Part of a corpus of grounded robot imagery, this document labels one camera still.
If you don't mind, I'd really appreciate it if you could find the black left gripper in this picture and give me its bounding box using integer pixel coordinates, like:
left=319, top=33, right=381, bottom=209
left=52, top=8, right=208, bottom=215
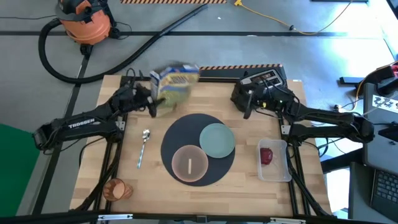
left=111, top=83, right=166, bottom=118

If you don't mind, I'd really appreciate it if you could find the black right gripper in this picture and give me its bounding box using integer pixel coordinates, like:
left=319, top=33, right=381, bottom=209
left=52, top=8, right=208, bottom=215
left=230, top=81, right=276, bottom=120

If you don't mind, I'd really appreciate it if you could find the blue almond cereal box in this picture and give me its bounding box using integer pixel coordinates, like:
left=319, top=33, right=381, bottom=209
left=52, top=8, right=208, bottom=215
left=150, top=64, right=200, bottom=116

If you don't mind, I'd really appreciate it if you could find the silver spoon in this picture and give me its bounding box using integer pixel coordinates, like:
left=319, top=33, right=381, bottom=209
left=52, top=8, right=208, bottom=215
left=136, top=129, right=152, bottom=170

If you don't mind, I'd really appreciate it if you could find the red fruit piece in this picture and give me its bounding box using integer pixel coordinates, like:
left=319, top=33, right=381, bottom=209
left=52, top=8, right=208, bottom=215
left=259, top=147, right=274, bottom=166

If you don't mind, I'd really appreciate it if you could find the round dark woven placemat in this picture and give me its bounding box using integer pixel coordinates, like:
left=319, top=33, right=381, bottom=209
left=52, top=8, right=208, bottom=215
left=160, top=113, right=236, bottom=187

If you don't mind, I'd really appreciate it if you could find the black and chrome toaster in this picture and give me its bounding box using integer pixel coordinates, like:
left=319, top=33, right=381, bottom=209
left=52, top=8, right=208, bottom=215
left=239, top=68, right=287, bottom=91

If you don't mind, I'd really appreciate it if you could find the black mat with hazard stripes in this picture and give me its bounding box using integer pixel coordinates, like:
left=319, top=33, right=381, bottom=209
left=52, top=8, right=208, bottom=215
left=198, top=63, right=284, bottom=83

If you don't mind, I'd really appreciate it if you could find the green plate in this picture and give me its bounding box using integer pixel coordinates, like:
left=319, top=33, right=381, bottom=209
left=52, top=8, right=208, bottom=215
left=199, top=123, right=236, bottom=159

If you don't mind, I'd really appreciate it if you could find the clear plastic container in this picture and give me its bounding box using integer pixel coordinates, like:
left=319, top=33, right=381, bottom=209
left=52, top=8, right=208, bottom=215
left=256, top=139, right=292, bottom=183

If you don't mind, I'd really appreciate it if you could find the pink translucent bowl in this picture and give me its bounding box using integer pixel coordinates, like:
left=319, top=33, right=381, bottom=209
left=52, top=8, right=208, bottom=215
left=171, top=144, right=209, bottom=183

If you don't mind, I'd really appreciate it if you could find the orange translucent cup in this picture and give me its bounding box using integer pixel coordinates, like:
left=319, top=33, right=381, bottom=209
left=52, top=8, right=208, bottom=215
left=102, top=178, right=134, bottom=202

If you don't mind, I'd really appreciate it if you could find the orange shop vacuum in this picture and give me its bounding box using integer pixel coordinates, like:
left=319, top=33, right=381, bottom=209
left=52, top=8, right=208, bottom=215
left=55, top=0, right=121, bottom=57

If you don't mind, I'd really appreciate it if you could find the black flat floor object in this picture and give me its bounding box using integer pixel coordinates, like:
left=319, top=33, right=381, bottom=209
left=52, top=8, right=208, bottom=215
left=339, top=76, right=365, bottom=85

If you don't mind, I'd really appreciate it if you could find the grey side desk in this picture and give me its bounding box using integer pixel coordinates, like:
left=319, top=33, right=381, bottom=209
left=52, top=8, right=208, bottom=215
left=348, top=82, right=398, bottom=224

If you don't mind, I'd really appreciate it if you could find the white printed marker sheet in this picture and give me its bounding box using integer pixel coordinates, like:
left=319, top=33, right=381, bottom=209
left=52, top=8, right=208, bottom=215
left=372, top=94, right=398, bottom=114

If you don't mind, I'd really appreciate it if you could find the red and black device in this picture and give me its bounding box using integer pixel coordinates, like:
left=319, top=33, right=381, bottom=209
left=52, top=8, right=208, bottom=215
left=376, top=61, right=398, bottom=96

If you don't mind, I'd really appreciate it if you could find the green floor mat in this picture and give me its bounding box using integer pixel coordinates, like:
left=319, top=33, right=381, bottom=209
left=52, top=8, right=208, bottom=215
left=0, top=123, right=40, bottom=217

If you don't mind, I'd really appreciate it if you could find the black laptop keyboard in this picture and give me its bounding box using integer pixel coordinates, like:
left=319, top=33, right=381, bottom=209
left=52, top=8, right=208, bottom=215
left=369, top=169, right=398, bottom=222

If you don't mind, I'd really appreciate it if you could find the yellow extension cable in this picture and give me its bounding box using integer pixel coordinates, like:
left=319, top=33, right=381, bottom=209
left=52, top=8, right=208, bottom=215
left=234, top=0, right=354, bottom=35

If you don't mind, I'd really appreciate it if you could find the black aluminium table frame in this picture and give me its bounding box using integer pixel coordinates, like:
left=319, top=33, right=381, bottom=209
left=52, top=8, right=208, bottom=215
left=0, top=74, right=398, bottom=224

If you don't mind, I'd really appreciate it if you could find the silver metal bracket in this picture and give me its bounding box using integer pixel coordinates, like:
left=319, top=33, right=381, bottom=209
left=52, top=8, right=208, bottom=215
left=269, top=217, right=307, bottom=224
left=98, top=213, right=134, bottom=221

